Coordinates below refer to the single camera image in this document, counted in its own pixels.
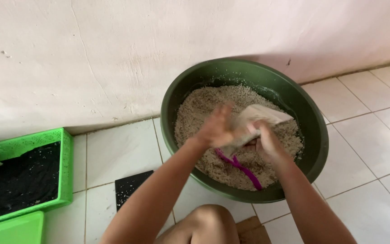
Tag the person's left hand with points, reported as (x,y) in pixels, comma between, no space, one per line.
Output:
(215,130)

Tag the person's right hand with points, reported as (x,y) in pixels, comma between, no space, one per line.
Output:
(266,144)

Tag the person's right fingers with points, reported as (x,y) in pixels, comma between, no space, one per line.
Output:
(254,140)

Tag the person's left fingers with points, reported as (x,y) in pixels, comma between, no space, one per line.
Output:
(225,115)

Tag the clear plastic bag of grain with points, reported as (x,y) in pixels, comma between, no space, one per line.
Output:
(254,123)

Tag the heap of pale grain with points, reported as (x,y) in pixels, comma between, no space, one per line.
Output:
(198,108)

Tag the purple plastic scoop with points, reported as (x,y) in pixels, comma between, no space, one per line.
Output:
(244,170)

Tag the dark green plastic basin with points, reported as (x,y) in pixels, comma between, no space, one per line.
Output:
(313,135)

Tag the person's knee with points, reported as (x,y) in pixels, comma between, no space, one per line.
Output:
(203,227)

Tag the small black mat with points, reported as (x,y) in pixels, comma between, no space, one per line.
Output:
(129,186)

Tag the green plastic crate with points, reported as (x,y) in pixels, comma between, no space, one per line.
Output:
(67,162)

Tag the black sheet with grain specks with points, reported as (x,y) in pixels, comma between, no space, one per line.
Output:
(20,181)

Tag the green plastic lid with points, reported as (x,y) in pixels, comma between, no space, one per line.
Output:
(12,230)

